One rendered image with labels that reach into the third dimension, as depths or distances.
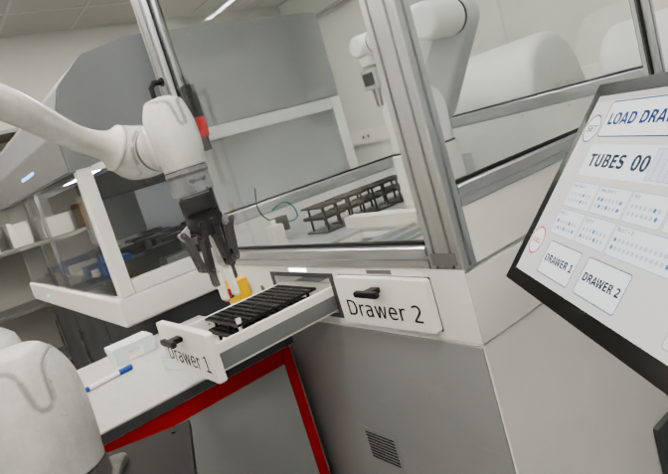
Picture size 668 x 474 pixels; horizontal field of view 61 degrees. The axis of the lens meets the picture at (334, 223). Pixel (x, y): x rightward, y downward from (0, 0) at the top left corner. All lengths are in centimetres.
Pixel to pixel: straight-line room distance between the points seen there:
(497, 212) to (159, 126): 68
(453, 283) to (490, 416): 27
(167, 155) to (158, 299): 103
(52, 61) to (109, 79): 366
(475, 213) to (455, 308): 18
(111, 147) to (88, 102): 84
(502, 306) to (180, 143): 71
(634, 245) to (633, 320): 9
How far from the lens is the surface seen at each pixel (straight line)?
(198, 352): 127
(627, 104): 82
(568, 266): 75
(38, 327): 559
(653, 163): 71
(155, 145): 122
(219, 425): 154
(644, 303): 61
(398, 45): 102
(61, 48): 588
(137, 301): 214
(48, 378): 102
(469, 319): 108
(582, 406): 138
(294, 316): 131
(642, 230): 66
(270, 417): 161
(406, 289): 114
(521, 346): 118
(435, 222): 104
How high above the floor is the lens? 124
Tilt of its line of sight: 8 degrees down
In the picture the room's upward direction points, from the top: 16 degrees counter-clockwise
